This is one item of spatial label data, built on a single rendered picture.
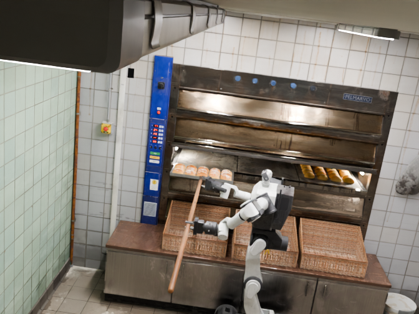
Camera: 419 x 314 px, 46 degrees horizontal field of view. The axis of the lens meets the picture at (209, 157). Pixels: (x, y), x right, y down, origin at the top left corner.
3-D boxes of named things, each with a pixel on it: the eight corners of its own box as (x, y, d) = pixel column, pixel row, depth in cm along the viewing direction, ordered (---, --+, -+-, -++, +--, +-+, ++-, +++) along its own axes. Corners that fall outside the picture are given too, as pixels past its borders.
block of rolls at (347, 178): (297, 159, 520) (298, 154, 518) (343, 166, 518) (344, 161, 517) (303, 178, 462) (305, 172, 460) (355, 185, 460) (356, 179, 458)
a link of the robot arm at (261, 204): (264, 214, 308) (272, 209, 329) (252, 196, 310) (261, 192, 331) (249, 223, 312) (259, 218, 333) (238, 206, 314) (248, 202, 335)
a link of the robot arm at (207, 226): (194, 220, 323) (212, 222, 323) (196, 214, 332) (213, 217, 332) (192, 237, 327) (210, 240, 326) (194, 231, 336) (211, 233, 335)
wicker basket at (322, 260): (294, 243, 464) (299, 216, 456) (354, 252, 461) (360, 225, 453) (298, 268, 418) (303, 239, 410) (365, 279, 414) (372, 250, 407)
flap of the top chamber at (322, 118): (177, 109, 437) (179, 87, 438) (379, 136, 431) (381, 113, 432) (176, 108, 432) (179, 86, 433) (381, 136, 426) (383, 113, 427)
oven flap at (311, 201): (168, 191, 459) (171, 170, 461) (360, 218, 453) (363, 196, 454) (168, 191, 455) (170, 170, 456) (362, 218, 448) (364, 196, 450)
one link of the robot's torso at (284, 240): (285, 247, 379) (288, 226, 374) (286, 255, 367) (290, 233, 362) (249, 242, 380) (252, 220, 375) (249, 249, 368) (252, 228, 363)
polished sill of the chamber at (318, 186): (171, 167, 459) (171, 162, 458) (365, 193, 453) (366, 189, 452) (170, 169, 454) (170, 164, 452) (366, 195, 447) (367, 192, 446)
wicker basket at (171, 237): (168, 226, 467) (171, 199, 459) (227, 234, 466) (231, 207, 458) (160, 250, 421) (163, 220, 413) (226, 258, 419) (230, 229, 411)
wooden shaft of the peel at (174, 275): (173, 294, 252) (173, 290, 251) (167, 293, 252) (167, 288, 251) (202, 182, 416) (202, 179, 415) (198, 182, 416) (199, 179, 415)
